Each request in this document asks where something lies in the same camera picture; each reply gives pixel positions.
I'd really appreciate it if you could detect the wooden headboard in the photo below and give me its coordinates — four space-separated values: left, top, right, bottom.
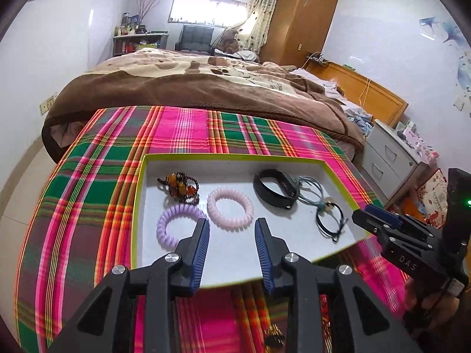
306 61 408 128

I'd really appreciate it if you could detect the dried branches vase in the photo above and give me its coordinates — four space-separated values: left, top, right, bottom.
137 0 160 26

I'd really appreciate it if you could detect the black cord bead bracelet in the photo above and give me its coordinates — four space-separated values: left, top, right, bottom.
314 197 349 244

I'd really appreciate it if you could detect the grey drawer nightstand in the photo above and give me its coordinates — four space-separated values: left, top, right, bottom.
361 119 430 207

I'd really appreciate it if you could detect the black fitness band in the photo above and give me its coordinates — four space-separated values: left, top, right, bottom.
253 169 300 209

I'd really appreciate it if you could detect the brown beige blanket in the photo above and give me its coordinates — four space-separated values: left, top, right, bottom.
42 48 365 162

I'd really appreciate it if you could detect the black chair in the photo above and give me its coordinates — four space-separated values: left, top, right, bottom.
175 25 214 54

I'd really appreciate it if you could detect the right hand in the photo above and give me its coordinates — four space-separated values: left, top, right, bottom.
404 277 460 330

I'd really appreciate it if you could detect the amber bead bracelet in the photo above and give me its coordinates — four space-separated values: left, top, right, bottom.
157 170 200 206

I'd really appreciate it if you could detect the purple spiral hair tie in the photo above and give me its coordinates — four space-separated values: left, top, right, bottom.
155 203 209 250

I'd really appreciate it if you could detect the cluttered shelf desk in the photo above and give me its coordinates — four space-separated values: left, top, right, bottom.
112 12 168 56

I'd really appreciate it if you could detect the window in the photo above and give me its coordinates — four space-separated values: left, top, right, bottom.
168 0 248 27

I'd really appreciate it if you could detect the green-lit tracker ring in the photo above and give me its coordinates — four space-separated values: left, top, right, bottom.
443 167 471 250

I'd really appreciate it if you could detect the wooden wardrobe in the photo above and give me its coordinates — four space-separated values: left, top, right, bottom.
259 0 338 67

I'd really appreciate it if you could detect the pink spiral hair tie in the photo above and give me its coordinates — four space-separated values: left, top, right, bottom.
206 186 255 230

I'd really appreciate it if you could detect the pink green plaid cloth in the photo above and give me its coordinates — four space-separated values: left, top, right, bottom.
14 106 406 352

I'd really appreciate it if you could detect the floral curtain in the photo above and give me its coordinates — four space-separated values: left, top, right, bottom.
240 0 277 54

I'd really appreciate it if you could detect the gold black charm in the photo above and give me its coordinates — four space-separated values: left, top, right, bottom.
263 324 286 353

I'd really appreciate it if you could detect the yellow-green shallow tray box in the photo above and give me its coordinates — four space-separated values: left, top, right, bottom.
130 152 384 290

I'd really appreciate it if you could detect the grey-blue cord bracelet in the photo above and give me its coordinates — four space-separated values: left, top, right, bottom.
293 174 327 207

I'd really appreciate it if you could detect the brown teddy bear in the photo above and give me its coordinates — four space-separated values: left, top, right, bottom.
215 29 240 54

